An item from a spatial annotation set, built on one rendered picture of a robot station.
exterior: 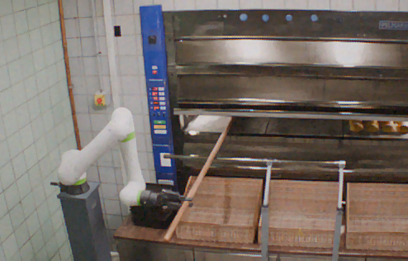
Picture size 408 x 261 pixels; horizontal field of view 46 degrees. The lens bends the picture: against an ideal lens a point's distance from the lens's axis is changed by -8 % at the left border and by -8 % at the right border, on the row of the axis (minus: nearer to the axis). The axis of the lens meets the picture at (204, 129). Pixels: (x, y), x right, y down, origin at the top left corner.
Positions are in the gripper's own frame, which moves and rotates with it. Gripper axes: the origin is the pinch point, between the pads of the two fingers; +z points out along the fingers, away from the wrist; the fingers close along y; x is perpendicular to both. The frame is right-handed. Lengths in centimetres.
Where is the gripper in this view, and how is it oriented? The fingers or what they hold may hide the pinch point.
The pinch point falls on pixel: (186, 201)
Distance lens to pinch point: 284.2
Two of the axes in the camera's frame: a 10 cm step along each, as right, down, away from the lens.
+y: 0.6, 9.3, 3.6
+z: 9.7, 0.4, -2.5
